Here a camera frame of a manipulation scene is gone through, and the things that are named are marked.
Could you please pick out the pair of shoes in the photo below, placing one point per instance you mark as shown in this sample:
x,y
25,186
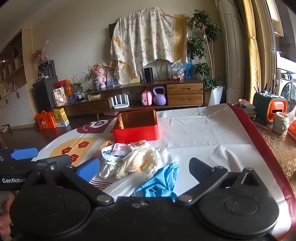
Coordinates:
x,y
6,129

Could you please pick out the white router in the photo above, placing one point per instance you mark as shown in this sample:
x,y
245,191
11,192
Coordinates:
x,y
121,105

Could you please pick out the pink plush doll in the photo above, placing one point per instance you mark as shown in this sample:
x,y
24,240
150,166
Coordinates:
x,y
100,76

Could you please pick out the wooden TV cabinet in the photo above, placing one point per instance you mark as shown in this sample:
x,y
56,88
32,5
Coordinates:
x,y
185,88

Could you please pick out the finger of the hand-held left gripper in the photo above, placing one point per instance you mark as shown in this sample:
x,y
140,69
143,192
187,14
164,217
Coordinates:
x,y
24,153
53,161

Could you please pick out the white washing machine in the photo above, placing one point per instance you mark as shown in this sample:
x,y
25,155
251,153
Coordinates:
x,y
288,81

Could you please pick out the yellow curtain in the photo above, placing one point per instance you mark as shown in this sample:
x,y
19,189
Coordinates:
x,y
252,58

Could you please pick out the cream small box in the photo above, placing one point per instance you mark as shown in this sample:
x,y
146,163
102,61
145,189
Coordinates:
x,y
94,96

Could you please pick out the green mug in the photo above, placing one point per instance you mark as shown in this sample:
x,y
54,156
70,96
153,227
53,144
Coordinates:
x,y
279,124

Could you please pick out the red and orange gift bags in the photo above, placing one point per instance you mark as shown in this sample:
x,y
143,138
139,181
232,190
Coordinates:
x,y
63,84

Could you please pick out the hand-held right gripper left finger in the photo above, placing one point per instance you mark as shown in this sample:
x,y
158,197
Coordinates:
x,y
89,168

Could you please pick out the potted orchid plant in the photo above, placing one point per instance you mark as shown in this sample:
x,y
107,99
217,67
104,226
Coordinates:
x,y
96,84

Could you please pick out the green and orange desk organizer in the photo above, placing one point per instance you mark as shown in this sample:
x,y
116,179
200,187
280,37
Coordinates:
x,y
261,106

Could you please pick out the bunch of makeup brushes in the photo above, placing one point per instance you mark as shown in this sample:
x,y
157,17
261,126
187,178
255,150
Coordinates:
x,y
266,89

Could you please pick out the gold patterned table cover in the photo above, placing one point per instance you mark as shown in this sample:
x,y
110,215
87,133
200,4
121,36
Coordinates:
x,y
279,153

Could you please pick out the black television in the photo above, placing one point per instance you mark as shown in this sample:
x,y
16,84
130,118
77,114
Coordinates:
x,y
112,34

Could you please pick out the cream lace cloth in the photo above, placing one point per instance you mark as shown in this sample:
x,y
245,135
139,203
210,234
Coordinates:
x,y
138,160

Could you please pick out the pink printed face mask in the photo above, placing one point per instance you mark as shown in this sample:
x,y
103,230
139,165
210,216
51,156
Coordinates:
x,y
118,149

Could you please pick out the floral sheet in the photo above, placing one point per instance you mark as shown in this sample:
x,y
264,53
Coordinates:
x,y
143,39

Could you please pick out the blue rubber glove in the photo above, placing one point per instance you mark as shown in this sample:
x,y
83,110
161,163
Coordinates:
x,y
159,180

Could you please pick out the orange gift box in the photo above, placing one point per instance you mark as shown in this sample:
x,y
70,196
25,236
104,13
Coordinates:
x,y
45,120

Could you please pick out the framed picture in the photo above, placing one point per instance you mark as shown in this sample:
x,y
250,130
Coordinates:
x,y
110,76

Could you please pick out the black tea machine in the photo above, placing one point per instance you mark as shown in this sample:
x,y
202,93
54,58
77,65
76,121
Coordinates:
x,y
47,68

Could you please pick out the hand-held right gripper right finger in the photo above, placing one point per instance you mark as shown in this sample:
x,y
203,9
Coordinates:
x,y
198,168

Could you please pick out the potted tree in white pot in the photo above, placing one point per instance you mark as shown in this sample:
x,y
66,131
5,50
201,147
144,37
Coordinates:
x,y
203,30

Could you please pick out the person's left hand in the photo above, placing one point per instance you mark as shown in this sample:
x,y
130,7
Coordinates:
x,y
4,222

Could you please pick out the small potted plant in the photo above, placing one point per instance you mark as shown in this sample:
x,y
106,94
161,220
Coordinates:
x,y
76,88

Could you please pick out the red tin box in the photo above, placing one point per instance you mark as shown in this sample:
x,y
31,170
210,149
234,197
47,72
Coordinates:
x,y
136,134

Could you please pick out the clear plastic bag of items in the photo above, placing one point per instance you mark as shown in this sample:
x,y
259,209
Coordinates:
x,y
176,71

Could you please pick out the small figurine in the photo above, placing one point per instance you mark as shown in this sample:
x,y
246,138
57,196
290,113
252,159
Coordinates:
x,y
47,58

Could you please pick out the black speaker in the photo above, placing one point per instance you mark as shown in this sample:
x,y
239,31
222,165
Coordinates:
x,y
149,74

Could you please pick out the beige standing air conditioner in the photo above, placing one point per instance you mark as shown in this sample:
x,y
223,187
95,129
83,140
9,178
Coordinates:
x,y
233,58

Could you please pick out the black cabinet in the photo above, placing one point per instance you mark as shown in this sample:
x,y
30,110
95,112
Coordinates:
x,y
42,95

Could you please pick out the dried flower vase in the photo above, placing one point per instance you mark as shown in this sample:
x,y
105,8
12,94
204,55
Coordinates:
x,y
38,54

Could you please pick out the pink small case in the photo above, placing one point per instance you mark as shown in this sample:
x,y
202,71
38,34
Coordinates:
x,y
147,98

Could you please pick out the wooden wall shelf unit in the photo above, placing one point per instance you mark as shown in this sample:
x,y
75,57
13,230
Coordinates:
x,y
13,97

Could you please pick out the purple kettlebell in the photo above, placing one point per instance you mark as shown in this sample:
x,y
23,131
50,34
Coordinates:
x,y
159,98

